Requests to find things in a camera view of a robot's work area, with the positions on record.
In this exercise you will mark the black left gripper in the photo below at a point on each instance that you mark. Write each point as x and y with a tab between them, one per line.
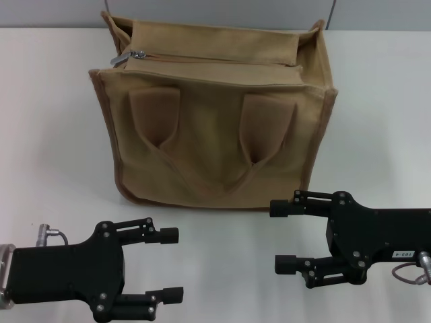
67	272

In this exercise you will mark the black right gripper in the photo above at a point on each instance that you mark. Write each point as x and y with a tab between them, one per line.
377	235

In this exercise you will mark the khaki canvas food bag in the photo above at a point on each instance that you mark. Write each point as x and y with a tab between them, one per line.
208	161

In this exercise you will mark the silver metal zipper pull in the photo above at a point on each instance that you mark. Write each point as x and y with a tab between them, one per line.
126	57

